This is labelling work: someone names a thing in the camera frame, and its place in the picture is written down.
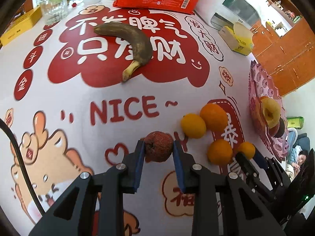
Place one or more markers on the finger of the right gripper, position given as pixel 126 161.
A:
pixel 252 175
pixel 259 159

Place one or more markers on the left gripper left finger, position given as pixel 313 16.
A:
pixel 140 156

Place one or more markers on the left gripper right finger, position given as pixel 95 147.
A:
pixel 178 162

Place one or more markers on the yellow-orange citrus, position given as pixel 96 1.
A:
pixel 247 148

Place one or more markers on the red lychee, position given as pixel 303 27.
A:
pixel 158 146

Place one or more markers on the small yellow citrus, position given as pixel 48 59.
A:
pixel 193 126

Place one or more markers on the orange tangerine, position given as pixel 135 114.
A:
pixel 220 152
pixel 215 117

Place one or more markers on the dark avocado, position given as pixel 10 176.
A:
pixel 281 129

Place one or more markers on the yellow-green apple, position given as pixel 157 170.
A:
pixel 271 111

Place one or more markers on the overripe dark banana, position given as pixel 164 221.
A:
pixel 142 49

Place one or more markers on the red persimmon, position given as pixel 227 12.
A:
pixel 273 131

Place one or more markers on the pink plastic fruit bowl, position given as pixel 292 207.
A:
pixel 261 84

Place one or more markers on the printed pink tablecloth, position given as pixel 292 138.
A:
pixel 63 97

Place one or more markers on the orange wooden cabinet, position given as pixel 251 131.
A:
pixel 284 44

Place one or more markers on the yellow tissue box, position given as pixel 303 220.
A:
pixel 239 38

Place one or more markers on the white countertop appliance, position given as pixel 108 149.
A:
pixel 220 13

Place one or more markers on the drinking glass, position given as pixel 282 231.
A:
pixel 53 11

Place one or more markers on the yellow flat box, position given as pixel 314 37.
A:
pixel 21 25

